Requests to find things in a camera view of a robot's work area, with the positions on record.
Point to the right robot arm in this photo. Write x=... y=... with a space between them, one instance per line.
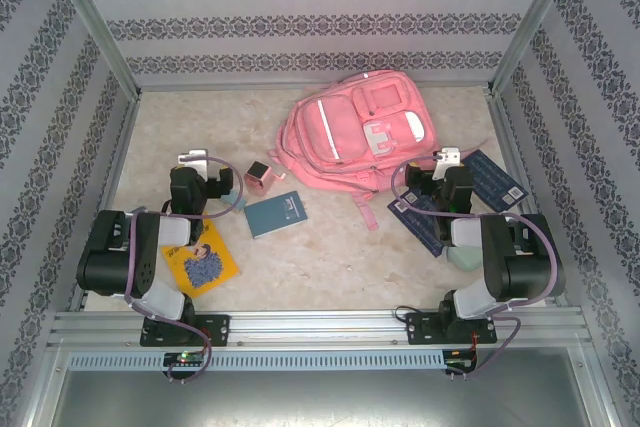
x=525 y=272

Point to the aluminium back rail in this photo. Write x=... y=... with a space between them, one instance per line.
x=225 y=87

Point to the navy blue book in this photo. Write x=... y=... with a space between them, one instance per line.
x=492 y=177
x=420 y=227

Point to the aluminium mounting rail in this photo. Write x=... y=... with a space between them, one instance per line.
x=320 y=329

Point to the green pencil case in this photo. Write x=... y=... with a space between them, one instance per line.
x=465 y=259

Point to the rose gold cube sharpener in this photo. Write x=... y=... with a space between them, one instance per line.
x=257 y=177

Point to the yellow picture book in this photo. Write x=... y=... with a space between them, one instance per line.
x=205 y=267

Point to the small circuit board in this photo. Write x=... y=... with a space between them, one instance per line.
x=457 y=358

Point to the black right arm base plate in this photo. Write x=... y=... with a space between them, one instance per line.
x=420 y=329

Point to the grey metal sheet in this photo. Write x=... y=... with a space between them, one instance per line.
x=320 y=402

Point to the blue-grey notebook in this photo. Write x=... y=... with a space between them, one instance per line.
x=275 y=214

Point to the circuit board with green light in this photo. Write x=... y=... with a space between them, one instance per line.
x=185 y=358

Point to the aluminium frame post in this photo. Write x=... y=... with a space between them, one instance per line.
x=94 y=17
x=534 y=17

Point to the aluminium side rail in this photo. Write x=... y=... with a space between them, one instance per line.
x=509 y=137
x=108 y=197

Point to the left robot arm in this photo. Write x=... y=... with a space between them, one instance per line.
x=107 y=267

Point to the pink backpack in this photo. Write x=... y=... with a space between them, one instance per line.
x=320 y=127

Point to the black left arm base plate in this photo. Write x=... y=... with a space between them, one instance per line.
x=215 y=329

